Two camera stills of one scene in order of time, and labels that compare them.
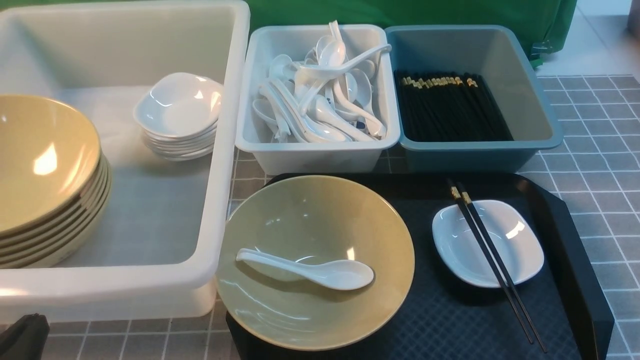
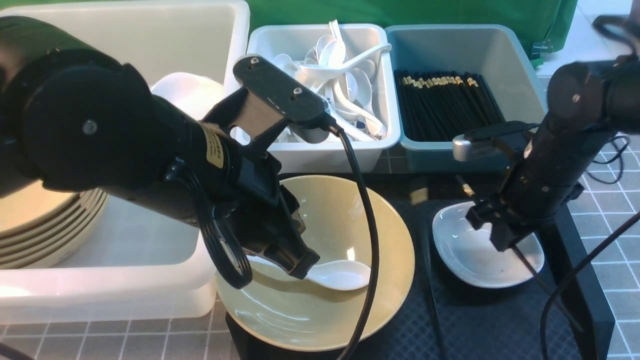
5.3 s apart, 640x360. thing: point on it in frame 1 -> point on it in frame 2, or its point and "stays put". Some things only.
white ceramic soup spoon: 342,275 stays put
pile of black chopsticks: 447,106 stays put
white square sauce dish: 510,230 stays put
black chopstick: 501,266 -> 466,187
